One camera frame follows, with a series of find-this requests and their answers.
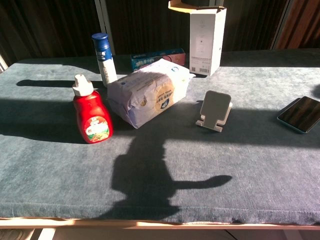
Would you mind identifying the white window frame rail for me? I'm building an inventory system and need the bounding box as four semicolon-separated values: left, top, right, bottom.
0;53;10;74

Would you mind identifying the blue-grey table cloth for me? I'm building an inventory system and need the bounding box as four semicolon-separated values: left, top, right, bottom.
0;48;320;226

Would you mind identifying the blue cookie box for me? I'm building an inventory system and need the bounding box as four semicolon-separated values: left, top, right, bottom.
129;48;187;72

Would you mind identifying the white phone stand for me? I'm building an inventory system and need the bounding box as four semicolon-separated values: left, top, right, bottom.
195;89;234;133

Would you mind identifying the black smartphone teal case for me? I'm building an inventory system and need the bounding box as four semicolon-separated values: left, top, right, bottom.
276;95;320;135

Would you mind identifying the white bottle blue cap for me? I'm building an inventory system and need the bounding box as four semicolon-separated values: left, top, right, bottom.
91;32;119;88

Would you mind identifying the tall open white carton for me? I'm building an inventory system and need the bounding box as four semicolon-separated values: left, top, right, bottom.
167;0;228;77

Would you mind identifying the red curtain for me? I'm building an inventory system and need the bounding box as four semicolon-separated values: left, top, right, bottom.
274;0;320;50

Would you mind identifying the red ketchup squeeze bottle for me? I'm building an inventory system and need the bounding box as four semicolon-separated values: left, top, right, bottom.
72;73;115;145

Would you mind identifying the white paper tissue pack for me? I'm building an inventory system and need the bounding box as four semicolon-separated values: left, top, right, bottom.
106;58;197;130

